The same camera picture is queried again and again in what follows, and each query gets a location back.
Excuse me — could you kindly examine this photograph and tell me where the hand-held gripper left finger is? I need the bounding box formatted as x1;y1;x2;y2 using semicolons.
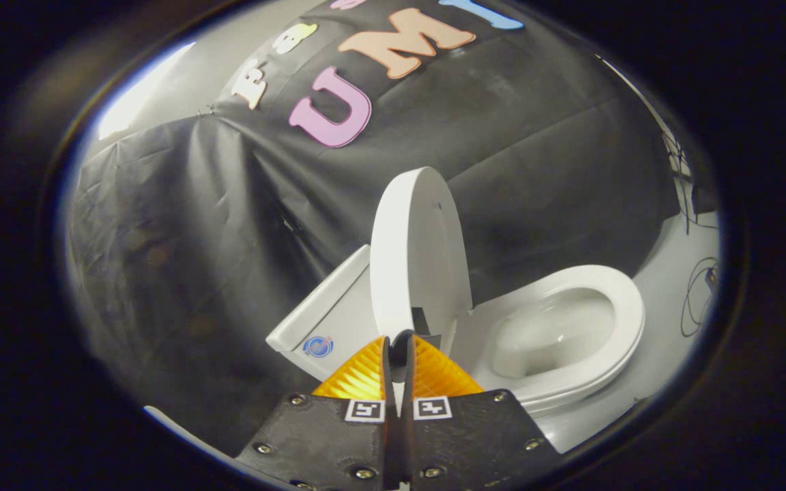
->
236;334;395;491

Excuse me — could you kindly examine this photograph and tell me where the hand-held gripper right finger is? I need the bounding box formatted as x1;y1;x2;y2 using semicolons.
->
398;332;562;491

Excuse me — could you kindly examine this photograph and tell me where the white toilet lid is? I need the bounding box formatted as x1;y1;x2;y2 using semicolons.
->
368;166;474;346

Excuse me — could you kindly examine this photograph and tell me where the white toilet seat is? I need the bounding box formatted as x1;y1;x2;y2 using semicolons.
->
469;264;647;404

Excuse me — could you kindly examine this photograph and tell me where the black backdrop cloth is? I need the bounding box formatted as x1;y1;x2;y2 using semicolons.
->
64;0;682;459

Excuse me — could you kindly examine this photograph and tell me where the black tripod stand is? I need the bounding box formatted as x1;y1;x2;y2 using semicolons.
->
660;128;699;234

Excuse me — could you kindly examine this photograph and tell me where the black looped cable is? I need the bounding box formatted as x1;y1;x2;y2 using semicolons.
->
679;256;719;339

